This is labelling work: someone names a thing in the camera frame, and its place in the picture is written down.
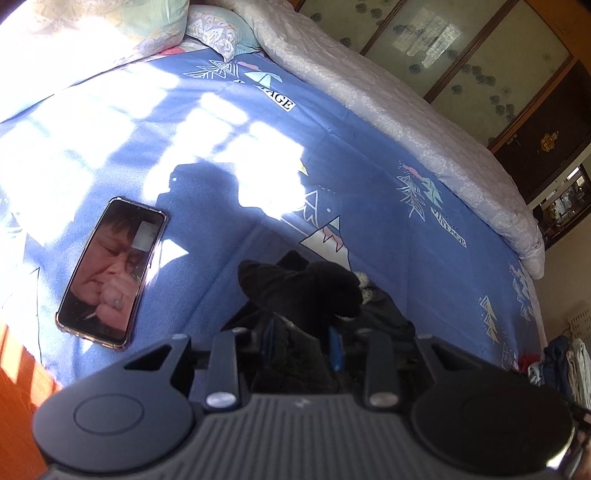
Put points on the smartphone in clear case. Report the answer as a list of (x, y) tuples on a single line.
[(111, 272)]

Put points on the large floral pillow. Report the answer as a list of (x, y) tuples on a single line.
[(92, 27)]

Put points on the small floral pillow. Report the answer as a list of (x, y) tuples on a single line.
[(221, 30)]

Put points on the blue printed bed sheet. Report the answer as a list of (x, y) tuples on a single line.
[(231, 152)]

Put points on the red garment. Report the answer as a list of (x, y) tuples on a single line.
[(524, 362)]

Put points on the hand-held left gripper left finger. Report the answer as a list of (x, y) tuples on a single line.
[(266, 342)]

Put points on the dark wooden cabinet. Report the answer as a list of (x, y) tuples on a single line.
[(540, 138)]

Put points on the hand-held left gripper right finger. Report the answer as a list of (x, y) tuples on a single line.
[(336, 347)]

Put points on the navy blue garment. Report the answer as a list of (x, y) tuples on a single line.
[(554, 364)]

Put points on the black pants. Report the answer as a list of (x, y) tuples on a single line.
[(304, 295)]

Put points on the white grey garment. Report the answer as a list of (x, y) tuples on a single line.
[(579, 364)]

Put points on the pale pink quilt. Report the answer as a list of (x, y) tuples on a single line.
[(392, 101)]

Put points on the wooden wardrobe with glass doors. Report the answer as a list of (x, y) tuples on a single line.
[(461, 50)]

